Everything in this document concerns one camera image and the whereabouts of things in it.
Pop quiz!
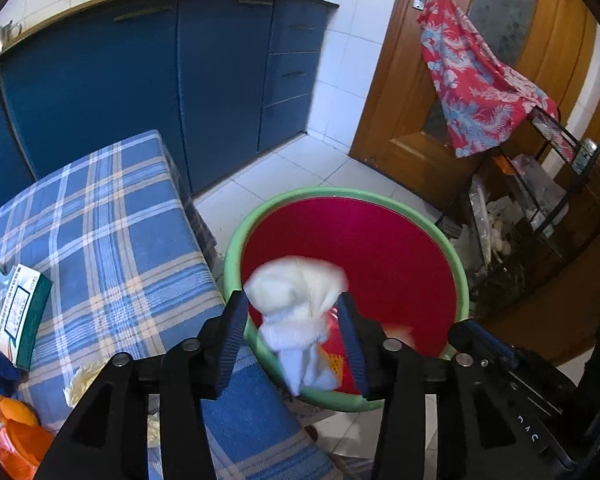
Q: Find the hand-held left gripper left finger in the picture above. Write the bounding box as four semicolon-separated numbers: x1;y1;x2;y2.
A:
32;289;251;480

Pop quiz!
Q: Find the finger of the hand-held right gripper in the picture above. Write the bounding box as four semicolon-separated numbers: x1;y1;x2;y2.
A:
447;320;518;363

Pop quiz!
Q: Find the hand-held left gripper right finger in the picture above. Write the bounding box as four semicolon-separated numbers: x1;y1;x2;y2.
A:
334;293;552;480

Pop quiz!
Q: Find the white tissue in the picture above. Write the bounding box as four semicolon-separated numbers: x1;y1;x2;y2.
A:
243;256;350;397

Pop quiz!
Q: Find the red basin with green rim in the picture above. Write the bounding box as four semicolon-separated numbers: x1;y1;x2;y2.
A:
222;187;471;413

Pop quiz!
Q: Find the orange plastic bag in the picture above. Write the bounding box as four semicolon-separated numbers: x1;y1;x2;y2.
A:
0;395;57;480

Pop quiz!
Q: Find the red yellow wrapper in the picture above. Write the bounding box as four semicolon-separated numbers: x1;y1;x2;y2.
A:
320;342;348;392

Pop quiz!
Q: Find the bag of white bulbs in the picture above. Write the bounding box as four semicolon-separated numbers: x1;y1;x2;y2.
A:
484;199;523;267

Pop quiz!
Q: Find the pale yellow crumpled paper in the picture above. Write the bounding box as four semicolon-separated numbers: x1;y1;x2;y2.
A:
64;364;103;407

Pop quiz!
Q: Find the blue plaid tablecloth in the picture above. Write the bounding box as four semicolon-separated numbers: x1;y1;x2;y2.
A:
0;130;376;480

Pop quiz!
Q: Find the green and white carton box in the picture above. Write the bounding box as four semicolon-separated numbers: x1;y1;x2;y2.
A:
0;262;54;371

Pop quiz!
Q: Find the blue kitchen cabinet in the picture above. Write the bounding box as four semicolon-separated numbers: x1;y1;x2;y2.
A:
0;0;340;222

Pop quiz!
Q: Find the red floral cloth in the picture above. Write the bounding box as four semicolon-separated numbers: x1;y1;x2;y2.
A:
417;0;560;160

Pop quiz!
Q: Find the wooden door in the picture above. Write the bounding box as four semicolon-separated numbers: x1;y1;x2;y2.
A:
349;0;600;361

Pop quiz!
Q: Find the stainless steel pot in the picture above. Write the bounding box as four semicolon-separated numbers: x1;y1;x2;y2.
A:
0;20;24;57

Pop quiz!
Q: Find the black wire rack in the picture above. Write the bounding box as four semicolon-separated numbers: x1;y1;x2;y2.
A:
434;110;600;322

